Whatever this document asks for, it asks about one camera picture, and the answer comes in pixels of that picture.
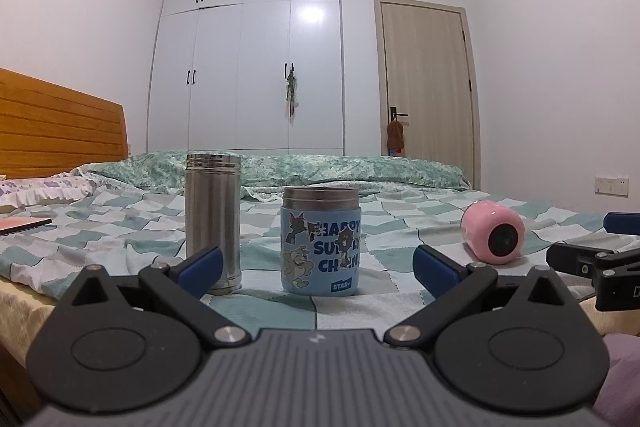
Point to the white wardrobe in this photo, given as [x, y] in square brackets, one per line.
[240, 72]

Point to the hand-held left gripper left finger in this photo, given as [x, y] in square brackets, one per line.
[202, 264]

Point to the tall stainless steel flask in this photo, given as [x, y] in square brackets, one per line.
[212, 217]

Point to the blue cartoon print cup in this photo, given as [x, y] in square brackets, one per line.
[320, 247]

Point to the green hanging ornament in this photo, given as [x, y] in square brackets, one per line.
[291, 94]

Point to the light wooden door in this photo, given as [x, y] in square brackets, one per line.
[425, 77]

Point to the brown hanging pouch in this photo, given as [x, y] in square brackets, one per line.
[394, 134]

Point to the purple floral pillow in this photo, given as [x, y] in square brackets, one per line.
[35, 189]

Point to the wooden headboard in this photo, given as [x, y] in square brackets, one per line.
[55, 127]

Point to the white wall socket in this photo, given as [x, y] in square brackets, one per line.
[611, 185]

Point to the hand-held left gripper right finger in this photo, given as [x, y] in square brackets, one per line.
[432, 269]

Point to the beige mattress side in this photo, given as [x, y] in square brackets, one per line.
[20, 322]

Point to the green floral quilt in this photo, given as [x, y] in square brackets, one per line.
[325, 167]

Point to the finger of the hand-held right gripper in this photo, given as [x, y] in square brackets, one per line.
[570, 259]
[622, 224]

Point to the purple cloth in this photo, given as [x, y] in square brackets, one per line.
[622, 367]

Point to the green checkered bed sheet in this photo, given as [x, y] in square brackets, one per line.
[150, 227]

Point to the pink cup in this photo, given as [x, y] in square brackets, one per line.
[487, 227]

